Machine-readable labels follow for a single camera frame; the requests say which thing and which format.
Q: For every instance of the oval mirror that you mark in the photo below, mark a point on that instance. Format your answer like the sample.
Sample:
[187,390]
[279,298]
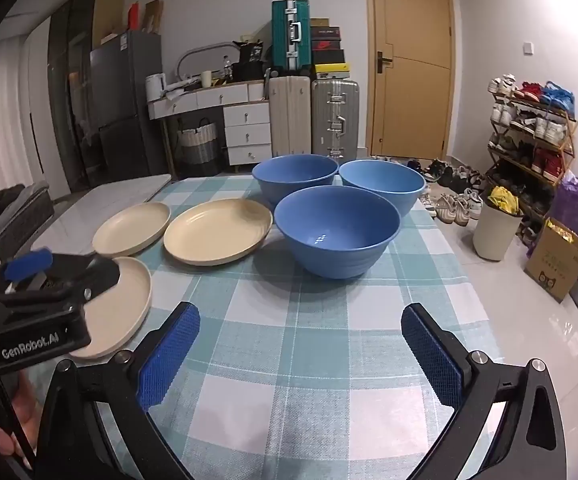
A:
[204,60]

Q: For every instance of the brown shoe box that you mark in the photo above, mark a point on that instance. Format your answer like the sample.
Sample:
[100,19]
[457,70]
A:
[319,22]

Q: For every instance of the white electric kettle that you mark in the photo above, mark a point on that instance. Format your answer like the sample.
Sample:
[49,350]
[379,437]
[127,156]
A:
[155,87]

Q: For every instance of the white dresser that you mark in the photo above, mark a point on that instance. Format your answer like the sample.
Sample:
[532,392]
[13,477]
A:
[246,115]

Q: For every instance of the black red shoe box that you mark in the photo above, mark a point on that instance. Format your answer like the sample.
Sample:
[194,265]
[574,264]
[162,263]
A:
[326,39]

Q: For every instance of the purple bag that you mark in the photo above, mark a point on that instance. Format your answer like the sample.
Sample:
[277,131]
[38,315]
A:
[574,205]

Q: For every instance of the white trash bin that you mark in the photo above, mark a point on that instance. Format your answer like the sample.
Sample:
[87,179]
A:
[494,235]

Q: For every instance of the cardboard box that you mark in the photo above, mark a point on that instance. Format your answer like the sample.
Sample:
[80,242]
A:
[554,265]

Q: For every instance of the silver suitcase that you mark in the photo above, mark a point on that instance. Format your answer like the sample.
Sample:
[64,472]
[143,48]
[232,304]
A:
[334,105]

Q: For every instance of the clear bottle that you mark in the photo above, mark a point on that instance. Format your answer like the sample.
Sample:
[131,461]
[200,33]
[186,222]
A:
[227,69]

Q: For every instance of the yellow bag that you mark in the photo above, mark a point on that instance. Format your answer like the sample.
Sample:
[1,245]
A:
[501,200]

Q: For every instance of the woven laundry basket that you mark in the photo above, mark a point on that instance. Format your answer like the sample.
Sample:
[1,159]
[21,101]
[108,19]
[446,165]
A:
[196,147]

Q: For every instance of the white light switch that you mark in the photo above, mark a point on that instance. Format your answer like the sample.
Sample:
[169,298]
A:
[528,47]

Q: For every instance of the dark glass cabinet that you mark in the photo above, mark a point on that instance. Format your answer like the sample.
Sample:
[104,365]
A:
[69,110]

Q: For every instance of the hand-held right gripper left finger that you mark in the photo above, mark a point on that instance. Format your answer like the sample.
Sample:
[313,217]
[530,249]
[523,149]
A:
[169,355]

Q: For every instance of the blue bowl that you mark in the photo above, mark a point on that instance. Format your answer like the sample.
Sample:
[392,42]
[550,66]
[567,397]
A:
[294,167]
[384,180]
[336,230]

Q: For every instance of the teal suitcase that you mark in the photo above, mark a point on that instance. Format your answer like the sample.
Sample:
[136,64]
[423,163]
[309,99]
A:
[284,35]

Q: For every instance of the grey fridge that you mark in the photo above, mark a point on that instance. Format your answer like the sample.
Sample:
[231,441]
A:
[124,85]

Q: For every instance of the flat cardboard piece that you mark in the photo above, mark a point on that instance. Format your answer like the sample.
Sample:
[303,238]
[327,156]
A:
[153,17]

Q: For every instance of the row of floor shoes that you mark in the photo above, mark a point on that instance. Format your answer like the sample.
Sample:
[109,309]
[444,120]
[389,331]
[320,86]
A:
[449,205]

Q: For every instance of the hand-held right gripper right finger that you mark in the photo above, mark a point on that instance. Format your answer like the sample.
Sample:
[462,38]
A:
[431,355]

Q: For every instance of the beige suitcase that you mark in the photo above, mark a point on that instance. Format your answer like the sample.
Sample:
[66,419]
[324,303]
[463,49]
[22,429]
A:
[289,115]

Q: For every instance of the teal checked tablecloth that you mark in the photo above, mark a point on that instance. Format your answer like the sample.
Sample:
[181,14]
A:
[294,360]

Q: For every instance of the wooden door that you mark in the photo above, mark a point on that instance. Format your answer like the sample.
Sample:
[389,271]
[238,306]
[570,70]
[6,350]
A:
[409,110]

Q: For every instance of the black yellow shoe box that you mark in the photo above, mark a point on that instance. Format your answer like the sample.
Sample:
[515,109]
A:
[331,71]

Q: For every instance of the cream plate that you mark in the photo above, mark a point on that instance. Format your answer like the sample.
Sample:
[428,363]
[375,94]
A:
[129,230]
[124,305]

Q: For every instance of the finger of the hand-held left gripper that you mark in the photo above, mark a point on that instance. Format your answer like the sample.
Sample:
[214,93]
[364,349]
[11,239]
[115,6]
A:
[101,272]
[29,264]

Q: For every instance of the black bag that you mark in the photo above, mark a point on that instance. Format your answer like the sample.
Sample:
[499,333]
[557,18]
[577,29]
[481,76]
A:
[249,67]

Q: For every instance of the person's left hand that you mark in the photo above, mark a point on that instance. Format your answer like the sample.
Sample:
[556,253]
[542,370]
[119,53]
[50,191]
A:
[21,400]

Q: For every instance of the grey cushioned chair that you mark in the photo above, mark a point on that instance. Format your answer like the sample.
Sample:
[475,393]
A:
[24,215]

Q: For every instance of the large yellowish plate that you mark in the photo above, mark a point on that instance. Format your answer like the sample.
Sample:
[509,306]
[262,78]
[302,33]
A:
[214,235]

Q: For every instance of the cream cup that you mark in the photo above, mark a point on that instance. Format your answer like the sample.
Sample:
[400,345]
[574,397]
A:
[206,78]

